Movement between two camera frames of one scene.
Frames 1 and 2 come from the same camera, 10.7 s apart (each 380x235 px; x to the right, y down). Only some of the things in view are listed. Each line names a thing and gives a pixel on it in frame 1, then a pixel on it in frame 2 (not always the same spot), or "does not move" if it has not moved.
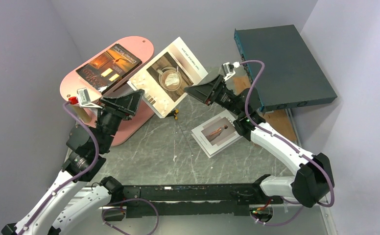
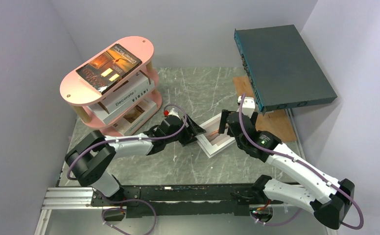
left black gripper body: (109, 122) -> (187, 136)
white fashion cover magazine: (216, 134) does not move
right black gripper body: (225, 98) -> (229, 132)
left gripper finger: (125, 104) -> (195, 129)
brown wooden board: (278, 120) does not move
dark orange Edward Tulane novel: (108, 68) does not move
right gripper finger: (206, 91) -> (223, 120)
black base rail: (227, 200) does not move
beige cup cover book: (164, 79) -> (128, 123)
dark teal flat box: (291, 77) does not move
